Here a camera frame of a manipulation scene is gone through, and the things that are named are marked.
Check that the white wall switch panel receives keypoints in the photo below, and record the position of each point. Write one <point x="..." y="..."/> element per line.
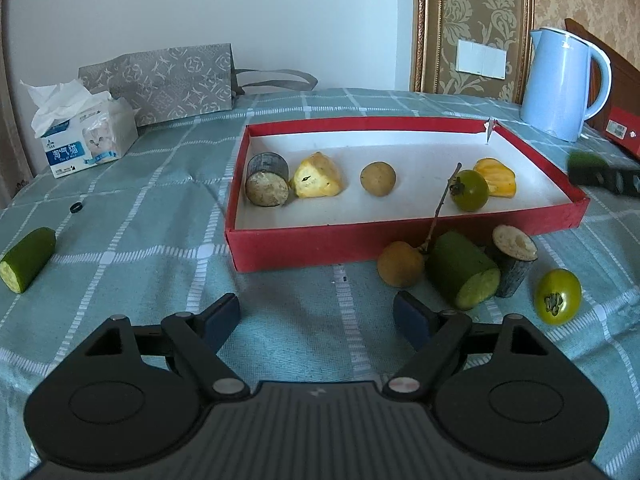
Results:
<point x="480" y="59"/>

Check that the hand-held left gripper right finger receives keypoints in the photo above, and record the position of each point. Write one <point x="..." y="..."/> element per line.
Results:
<point x="412" y="317"/>

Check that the grey patterned paper bag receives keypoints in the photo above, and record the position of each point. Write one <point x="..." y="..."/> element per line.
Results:
<point x="160" y="80"/>

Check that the dark sugarcane piece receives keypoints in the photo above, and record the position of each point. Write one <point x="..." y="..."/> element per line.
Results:
<point x="515" y="270"/>

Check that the cut cucumber piece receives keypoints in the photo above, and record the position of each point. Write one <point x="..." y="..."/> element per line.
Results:
<point x="460" y="265"/>
<point x="30" y="257"/>

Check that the gold ornate wall frame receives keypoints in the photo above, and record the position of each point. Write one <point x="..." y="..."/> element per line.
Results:
<point x="425" y="25"/>

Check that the dark eggplant piece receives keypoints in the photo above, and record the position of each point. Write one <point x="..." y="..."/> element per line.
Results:
<point x="267" y="187"/>

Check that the red box with white label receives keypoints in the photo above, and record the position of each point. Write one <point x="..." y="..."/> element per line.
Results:
<point x="625" y="130"/>

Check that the cut yellow potato piece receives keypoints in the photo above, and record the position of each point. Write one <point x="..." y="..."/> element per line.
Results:
<point x="320" y="177"/>

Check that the cucumber end piece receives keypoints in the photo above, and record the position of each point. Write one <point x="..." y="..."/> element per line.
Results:
<point x="585" y="161"/>

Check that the brown wooden headboard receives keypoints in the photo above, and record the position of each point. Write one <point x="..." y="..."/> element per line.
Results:
<point x="625" y="85"/>

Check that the tissue pack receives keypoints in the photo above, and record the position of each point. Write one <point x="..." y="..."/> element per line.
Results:
<point x="85" y="145"/>

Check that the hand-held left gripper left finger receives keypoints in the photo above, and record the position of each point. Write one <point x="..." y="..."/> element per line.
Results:
<point x="222" y="317"/>

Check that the yellow jackfruit piece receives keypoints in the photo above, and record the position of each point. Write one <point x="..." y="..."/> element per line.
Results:
<point x="500" y="180"/>

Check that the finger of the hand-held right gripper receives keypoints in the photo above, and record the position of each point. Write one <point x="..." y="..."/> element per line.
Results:
<point x="585" y="177"/>

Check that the green persimmon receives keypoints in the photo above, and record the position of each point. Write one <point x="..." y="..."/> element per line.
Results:
<point x="472" y="192"/>
<point x="557" y="295"/>

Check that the light blue electric kettle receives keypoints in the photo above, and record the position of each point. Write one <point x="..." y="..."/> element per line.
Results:
<point x="555" y="85"/>

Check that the brown kiwi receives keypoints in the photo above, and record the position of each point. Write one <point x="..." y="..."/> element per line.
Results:
<point x="378" y="179"/>

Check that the red shallow cardboard box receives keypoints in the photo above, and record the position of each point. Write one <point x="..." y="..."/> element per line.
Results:
<point x="350" y="215"/>

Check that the brown longan with twig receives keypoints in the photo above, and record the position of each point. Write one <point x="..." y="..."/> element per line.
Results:
<point x="400" y="265"/>

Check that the green checked tablecloth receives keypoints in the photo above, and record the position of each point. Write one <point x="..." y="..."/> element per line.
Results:
<point x="150" y="210"/>

